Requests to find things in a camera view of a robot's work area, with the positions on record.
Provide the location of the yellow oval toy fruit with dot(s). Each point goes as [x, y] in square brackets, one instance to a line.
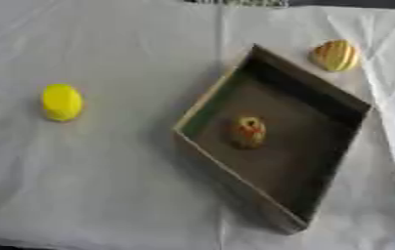
[61, 102]

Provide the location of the open cardboard box dark inside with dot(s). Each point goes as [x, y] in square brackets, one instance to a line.
[298, 123]

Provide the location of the yellow striped toy melon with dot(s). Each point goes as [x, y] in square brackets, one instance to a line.
[335, 55]

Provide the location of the red and yellow toy apple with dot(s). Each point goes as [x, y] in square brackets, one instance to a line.
[248, 133]

